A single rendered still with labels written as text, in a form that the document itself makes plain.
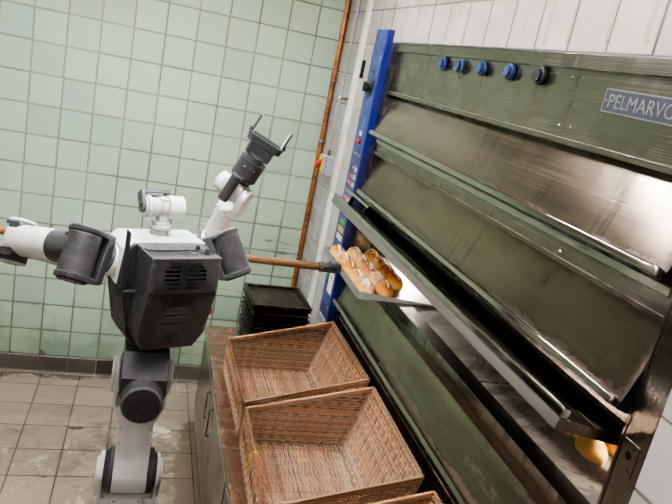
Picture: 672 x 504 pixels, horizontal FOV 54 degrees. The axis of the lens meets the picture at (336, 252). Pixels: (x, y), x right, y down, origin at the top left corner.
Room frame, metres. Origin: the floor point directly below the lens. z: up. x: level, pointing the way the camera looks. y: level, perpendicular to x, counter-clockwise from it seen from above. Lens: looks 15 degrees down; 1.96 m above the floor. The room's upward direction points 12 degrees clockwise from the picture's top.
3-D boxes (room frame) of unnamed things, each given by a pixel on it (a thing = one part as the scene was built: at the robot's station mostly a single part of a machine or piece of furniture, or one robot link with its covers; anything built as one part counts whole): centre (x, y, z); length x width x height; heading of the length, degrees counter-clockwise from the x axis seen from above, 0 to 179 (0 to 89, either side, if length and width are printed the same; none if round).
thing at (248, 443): (1.94, -0.10, 0.72); 0.56 x 0.49 x 0.28; 16
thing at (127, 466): (1.81, 0.50, 0.78); 0.18 x 0.15 x 0.47; 108
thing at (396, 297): (2.58, -0.20, 1.19); 0.55 x 0.36 x 0.03; 17
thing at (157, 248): (1.78, 0.47, 1.27); 0.34 x 0.30 x 0.36; 129
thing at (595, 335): (2.03, -0.35, 1.54); 1.79 x 0.11 x 0.19; 17
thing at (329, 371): (2.51, 0.08, 0.72); 0.56 x 0.49 x 0.28; 18
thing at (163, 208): (1.83, 0.51, 1.47); 0.10 x 0.07 x 0.09; 129
